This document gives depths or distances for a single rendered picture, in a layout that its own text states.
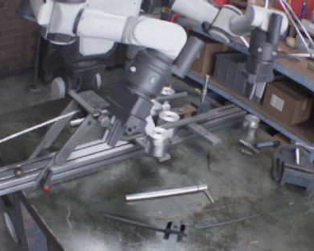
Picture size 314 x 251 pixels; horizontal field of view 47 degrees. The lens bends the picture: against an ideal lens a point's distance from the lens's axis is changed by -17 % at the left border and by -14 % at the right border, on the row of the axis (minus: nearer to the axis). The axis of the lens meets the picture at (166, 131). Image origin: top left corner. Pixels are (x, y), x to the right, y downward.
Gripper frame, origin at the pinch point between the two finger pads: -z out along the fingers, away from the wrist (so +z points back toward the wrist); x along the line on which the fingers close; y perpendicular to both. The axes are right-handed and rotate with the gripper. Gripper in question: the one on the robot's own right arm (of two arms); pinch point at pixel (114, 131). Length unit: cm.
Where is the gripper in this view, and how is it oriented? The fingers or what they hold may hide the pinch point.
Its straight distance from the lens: 89.5
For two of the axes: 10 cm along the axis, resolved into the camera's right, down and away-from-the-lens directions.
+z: 5.1, -8.6, -1.0
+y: -5.7, -2.5, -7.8
